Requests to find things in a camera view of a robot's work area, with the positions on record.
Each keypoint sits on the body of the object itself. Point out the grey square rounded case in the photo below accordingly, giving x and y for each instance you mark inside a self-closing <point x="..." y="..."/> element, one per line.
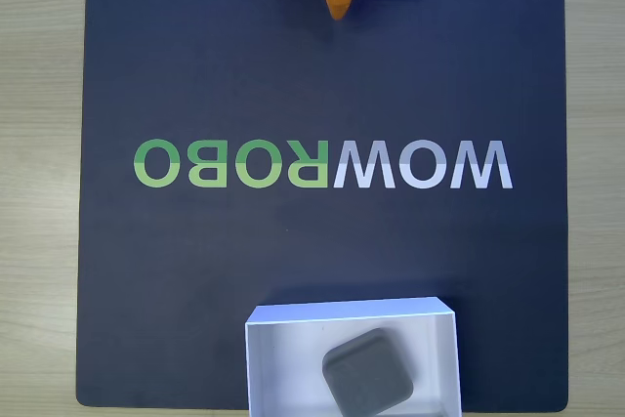
<point x="368" y="373"/>

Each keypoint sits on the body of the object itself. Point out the dark blue WOWROBO mat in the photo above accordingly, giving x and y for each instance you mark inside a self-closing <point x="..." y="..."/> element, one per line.
<point x="312" y="95"/>

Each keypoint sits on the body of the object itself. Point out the white open cardboard box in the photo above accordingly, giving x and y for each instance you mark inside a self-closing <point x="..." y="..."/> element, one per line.
<point x="283" y="368"/>

